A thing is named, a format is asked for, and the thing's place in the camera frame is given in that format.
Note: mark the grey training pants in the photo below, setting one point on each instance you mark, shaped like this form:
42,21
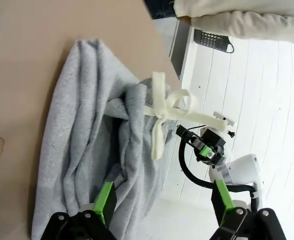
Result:
86,125

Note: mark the person's torso cream cardigan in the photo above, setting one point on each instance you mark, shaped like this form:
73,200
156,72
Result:
224,5

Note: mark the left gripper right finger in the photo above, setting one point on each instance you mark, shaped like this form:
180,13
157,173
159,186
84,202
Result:
224,200

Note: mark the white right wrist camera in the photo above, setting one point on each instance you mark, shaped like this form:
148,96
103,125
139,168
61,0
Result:
223,118

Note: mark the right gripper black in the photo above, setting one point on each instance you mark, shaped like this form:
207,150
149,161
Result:
218,142

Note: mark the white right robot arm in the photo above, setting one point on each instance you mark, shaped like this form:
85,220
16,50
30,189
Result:
242,170

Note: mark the black perforated plastic basket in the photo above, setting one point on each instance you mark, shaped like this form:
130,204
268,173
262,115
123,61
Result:
212,41

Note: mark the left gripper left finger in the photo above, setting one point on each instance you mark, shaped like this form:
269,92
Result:
104,202

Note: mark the person's right forearm cream sleeve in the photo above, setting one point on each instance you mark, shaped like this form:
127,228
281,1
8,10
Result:
249,27

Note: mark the person's dark blue trousers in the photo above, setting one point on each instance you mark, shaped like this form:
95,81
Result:
161,7

